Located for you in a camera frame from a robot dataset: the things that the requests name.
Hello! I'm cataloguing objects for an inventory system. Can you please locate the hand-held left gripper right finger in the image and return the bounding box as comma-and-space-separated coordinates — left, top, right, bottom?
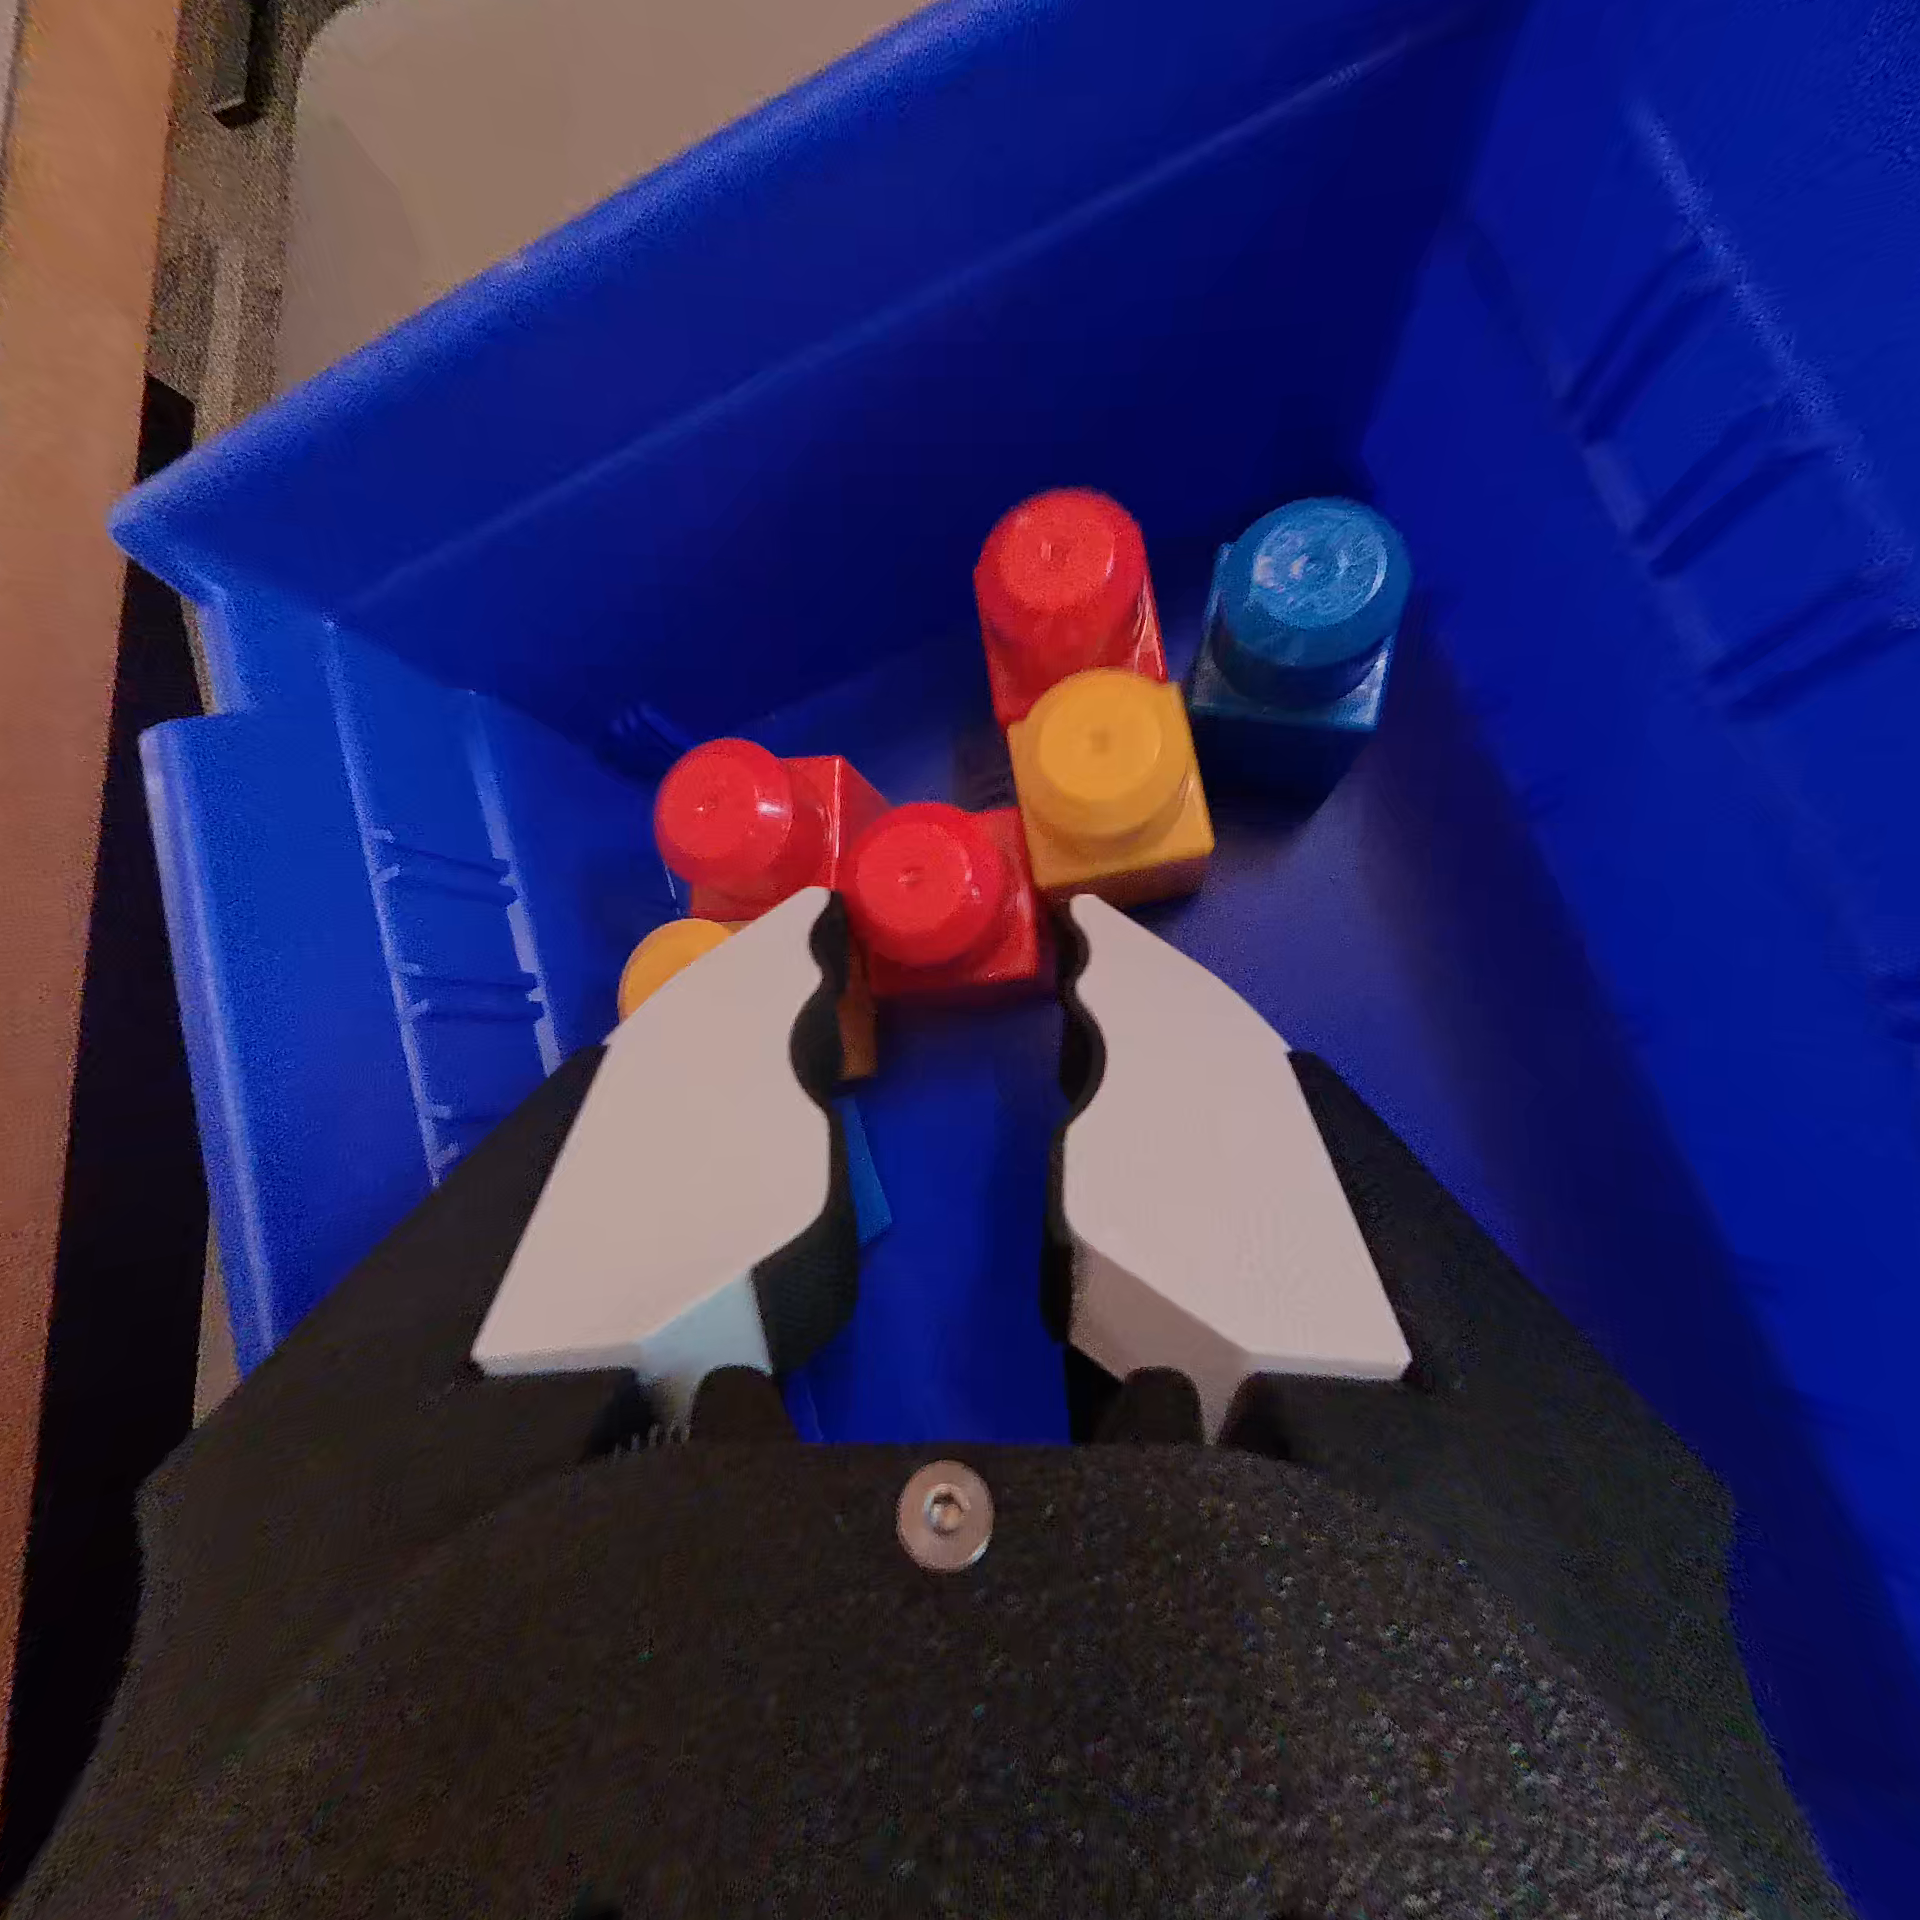
1043, 894, 1416, 1438

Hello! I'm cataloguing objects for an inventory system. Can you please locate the blue plastic bin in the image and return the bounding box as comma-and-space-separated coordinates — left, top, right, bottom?
108, 0, 1920, 1920

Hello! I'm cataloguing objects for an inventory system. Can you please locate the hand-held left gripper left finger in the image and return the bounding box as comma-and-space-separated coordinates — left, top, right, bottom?
473, 885, 864, 1428

